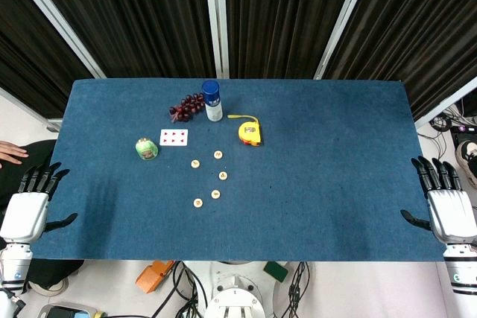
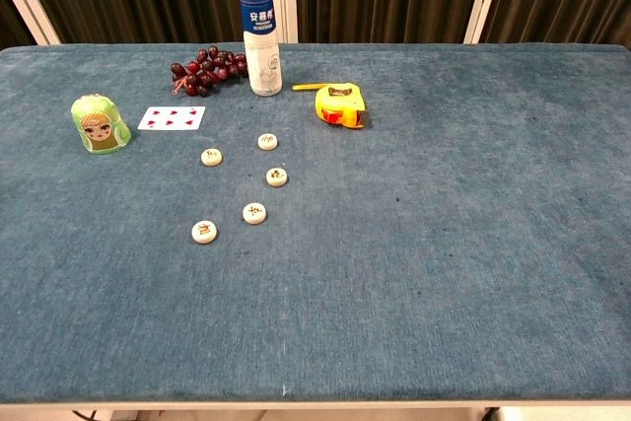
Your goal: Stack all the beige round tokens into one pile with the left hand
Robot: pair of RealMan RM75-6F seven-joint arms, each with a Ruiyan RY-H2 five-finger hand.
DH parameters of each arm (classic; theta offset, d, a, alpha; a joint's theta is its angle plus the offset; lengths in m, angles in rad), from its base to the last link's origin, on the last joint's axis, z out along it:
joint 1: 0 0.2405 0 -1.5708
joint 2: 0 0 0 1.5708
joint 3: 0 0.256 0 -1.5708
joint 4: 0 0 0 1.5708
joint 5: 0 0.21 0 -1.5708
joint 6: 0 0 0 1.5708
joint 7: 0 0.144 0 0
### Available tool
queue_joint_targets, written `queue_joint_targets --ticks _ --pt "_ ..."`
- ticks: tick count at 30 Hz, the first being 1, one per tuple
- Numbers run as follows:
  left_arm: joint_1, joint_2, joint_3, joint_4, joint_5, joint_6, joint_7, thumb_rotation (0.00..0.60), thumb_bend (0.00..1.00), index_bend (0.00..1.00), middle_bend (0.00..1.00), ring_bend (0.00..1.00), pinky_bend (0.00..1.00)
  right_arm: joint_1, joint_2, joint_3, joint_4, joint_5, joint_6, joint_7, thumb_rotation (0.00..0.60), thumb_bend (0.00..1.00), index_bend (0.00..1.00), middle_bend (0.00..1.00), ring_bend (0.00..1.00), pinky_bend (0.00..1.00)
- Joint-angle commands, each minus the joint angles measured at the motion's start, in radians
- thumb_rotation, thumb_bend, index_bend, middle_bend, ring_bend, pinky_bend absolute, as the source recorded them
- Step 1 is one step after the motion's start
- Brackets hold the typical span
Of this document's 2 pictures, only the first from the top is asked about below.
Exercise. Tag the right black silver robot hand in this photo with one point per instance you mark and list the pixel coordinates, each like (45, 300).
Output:
(452, 217)

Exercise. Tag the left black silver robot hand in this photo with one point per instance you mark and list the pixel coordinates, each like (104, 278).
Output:
(26, 217)

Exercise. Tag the round wooden chess piece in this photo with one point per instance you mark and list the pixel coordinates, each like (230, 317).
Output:
(215, 194)
(195, 164)
(223, 175)
(198, 203)
(218, 154)

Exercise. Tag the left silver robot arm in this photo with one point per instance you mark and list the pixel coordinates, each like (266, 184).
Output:
(15, 266)

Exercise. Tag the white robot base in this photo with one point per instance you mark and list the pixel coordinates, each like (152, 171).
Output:
(238, 295)

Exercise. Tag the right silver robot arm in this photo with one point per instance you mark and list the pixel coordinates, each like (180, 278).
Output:
(462, 269)

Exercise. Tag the bare person hand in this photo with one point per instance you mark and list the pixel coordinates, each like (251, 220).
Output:
(11, 152)

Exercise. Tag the black white sneaker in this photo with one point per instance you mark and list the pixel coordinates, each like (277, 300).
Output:
(467, 158)

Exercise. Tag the person black trousers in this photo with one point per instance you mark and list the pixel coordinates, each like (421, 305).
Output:
(37, 154)

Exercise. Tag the white shoe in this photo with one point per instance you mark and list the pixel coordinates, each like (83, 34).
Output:
(48, 289)

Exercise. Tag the grey flat device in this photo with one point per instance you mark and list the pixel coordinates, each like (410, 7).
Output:
(63, 311)

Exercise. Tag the green matryoshka doll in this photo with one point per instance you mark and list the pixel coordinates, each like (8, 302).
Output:
(147, 149)

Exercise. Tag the orange plastic device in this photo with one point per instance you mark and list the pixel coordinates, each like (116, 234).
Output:
(153, 277)

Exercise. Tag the blue table cloth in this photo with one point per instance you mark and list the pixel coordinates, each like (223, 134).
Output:
(298, 184)

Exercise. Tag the black pleated curtain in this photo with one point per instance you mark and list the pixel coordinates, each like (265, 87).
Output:
(421, 27)
(22, 53)
(141, 16)
(283, 16)

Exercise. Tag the red diamonds playing card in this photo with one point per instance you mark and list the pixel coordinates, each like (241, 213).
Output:
(173, 137)

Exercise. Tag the green square block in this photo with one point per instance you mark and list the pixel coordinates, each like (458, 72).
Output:
(275, 271)

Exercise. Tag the dark red grape bunch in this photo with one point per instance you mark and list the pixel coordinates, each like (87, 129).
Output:
(186, 107)

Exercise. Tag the white bottle blue cap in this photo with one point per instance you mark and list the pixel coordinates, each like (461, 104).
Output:
(213, 105)

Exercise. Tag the yellow tape measure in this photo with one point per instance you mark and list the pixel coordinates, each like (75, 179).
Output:
(250, 133)

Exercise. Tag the white frame post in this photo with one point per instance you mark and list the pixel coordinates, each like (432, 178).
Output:
(344, 16)
(26, 109)
(217, 16)
(56, 16)
(447, 104)

